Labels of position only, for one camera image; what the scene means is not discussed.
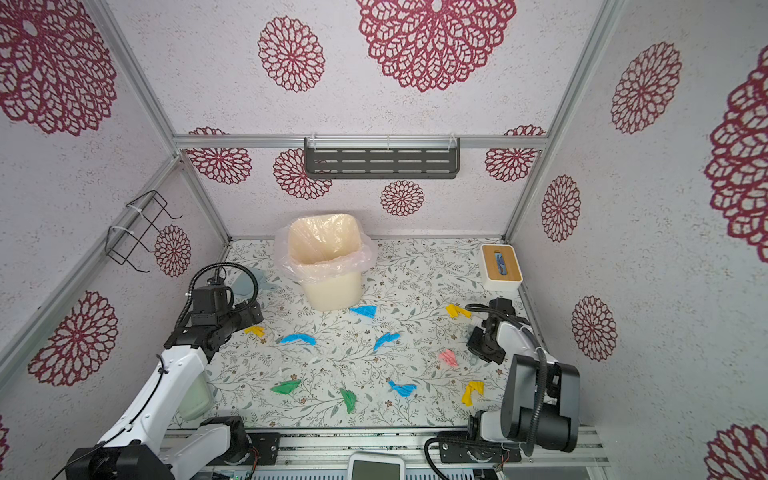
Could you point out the blue paper scrap lower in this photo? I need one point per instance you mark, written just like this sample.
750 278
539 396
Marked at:
403 390

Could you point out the dark grey wall shelf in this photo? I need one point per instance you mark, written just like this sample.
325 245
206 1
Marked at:
388 162

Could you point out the green paper scrap left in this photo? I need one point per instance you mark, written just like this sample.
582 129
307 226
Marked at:
287 387

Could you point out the blue paper scrap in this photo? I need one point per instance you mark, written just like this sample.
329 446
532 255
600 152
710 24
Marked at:
403 390
368 311
384 339
307 339

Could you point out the white digital clock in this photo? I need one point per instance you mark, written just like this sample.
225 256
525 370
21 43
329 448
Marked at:
375 466

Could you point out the white tissue box wooden lid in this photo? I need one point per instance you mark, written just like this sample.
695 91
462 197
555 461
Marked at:
499 268

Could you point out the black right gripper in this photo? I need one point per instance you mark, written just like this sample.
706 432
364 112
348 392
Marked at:
474 345

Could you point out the green paper scrap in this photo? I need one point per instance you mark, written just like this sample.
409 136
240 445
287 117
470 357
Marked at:
287 387
349 399

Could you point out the pale green soap bar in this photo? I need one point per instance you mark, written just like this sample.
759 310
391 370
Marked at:
197 400

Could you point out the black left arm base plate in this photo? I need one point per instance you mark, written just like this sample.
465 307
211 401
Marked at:
260 449

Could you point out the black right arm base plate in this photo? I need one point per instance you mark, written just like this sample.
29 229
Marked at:
456 448

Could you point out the black wire wall rack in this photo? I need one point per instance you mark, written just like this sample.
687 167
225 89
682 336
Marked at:
122 241

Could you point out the yellow paper scrap upper right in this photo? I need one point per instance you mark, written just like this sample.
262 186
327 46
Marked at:
455 311

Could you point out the yellow paper scrap left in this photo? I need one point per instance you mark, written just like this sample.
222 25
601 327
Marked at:
255 330

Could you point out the green paper scrap lower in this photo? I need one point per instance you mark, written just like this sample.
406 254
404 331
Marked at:
349 399

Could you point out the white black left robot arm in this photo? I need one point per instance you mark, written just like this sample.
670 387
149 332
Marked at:
131 448

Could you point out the yellow paper scrap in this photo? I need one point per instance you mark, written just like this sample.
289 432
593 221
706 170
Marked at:
472 388
255 330
455 311

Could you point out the blue paper scrap middle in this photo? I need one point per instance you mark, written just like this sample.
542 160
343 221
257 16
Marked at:
384 339

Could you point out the blue paper scrap top centre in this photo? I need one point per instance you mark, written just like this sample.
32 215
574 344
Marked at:
368 311

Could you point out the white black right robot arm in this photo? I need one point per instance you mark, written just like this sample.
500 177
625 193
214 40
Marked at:
540 406

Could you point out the pale blue plastic dustpan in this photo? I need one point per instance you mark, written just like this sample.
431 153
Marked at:
243 287

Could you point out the blue paper scrap left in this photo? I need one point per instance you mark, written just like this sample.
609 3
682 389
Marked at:
307 339

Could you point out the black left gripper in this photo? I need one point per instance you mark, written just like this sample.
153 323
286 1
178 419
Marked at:
247 318

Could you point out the yellow paper scrap lower right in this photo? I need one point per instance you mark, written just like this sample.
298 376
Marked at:
472 388

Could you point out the cream trash bin with bag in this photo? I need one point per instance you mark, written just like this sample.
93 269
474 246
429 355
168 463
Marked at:
326 255

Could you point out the pink paper scrap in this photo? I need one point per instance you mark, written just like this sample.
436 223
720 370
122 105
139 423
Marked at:
449 358

